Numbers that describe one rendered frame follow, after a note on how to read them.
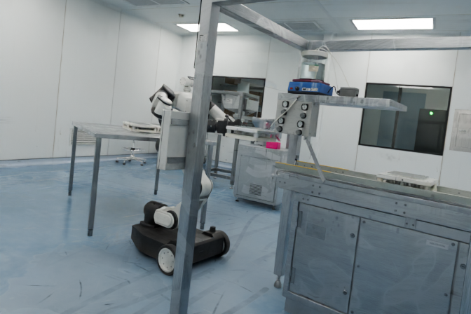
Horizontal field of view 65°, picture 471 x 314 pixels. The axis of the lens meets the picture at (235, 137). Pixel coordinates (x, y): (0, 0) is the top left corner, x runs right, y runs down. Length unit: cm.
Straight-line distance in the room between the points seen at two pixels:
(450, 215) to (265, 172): 309
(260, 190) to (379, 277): 288
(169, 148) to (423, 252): 129
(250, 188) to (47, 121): 359
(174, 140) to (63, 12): 548
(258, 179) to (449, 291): 312
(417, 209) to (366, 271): 43
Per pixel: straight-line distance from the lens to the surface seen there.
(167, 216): 287
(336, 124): 734
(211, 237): 288
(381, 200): 199
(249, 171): 483
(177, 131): 164
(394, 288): 212
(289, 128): 212
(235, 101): 584
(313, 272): 226
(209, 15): 169
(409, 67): 727
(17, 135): 651
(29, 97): 656
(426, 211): 195
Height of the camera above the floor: 110
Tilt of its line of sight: 3 degrees down
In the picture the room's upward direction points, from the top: 6 degrees clockwise
